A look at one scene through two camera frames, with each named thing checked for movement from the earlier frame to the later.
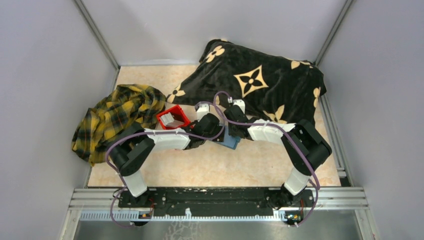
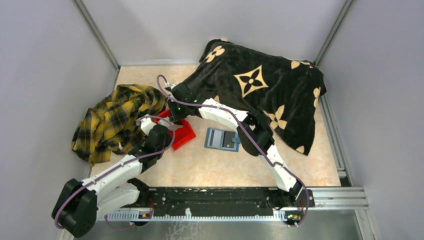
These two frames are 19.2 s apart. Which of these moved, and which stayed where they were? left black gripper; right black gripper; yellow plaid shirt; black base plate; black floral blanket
Moved: right black gripper; left black gripper
Stayed: yellow plaid shirt; black base plate; black floral blanket
